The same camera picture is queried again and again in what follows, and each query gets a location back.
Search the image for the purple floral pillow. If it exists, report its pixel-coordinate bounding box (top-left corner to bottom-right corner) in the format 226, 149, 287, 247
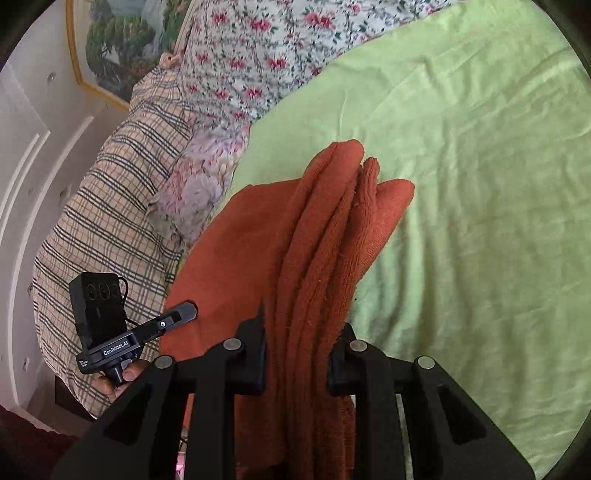
148, 122, 252, 245

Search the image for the orange knit sweater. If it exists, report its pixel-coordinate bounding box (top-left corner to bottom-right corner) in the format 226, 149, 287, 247
159, 138, 416, 480

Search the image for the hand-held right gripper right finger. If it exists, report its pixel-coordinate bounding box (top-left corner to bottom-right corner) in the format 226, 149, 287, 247
325, 323, 536, 480

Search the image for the dark red rug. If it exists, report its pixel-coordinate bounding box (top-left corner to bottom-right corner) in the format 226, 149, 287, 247
0, 404, 79, 480

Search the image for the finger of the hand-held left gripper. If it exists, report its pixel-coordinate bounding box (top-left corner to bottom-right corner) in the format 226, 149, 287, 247
134, 301, 199, 344

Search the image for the person's left hand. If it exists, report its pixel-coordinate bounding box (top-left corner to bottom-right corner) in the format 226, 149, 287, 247
96, 360, 151, 402

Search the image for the framed landscape painting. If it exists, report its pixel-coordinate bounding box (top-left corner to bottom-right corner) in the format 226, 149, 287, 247
65, 0, 195, 112

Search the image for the beige plaid pillow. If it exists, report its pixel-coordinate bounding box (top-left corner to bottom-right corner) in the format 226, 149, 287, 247
32, 80, 199, 418

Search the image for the white floral blanket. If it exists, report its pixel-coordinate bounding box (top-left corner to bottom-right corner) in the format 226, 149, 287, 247
173, 0, 462, 125

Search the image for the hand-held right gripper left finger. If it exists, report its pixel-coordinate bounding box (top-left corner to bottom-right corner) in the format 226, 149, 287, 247
51, 316, 269, 480

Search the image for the light green bed sheet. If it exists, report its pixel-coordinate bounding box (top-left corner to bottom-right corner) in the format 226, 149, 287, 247
173, 0, 591, 478

